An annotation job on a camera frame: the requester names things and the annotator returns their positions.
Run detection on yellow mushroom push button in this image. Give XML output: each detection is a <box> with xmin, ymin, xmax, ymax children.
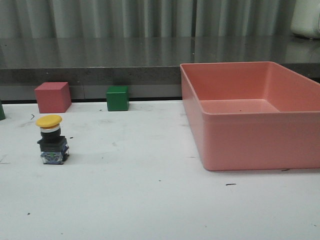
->
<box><xmin>35</xmin><ymin>114</ymin><xmax>69</xmax><ymax>165</ymax></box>

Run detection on green cube near bin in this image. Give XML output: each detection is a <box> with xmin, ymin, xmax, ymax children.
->
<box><xmin>106</xmin><ymin>86</ymin><xmax>129</xmax><ymax>112</ymax></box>

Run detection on grey stone counter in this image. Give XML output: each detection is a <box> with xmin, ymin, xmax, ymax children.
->
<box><xmin>0</xmin><ymin>35</ymin><xmax>320</xmax><ymax>103</ymax></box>

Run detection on pink plastic bin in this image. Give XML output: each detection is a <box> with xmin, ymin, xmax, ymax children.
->
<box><xmin>180</xmin><ymin>61</ymin><xmax>320</xmax><ymax>171</ymax></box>

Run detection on pink cube at counter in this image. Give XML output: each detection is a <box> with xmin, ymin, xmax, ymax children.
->
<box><xmin>34</xmin><ymin>82</ymin><xmax>72</xmax><ymax>114</ymax></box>

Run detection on green cube left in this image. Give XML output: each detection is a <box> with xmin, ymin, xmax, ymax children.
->
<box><xmin>0</xmin><ymin>100</ymin><xmax>6</xmax><ymax>121</ymax></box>

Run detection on grey-white curtain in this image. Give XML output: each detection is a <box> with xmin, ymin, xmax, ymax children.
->
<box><xmin>0</xmin><ymin>0</ymin><xmax>296</xmax><ymax>39</ymax></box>

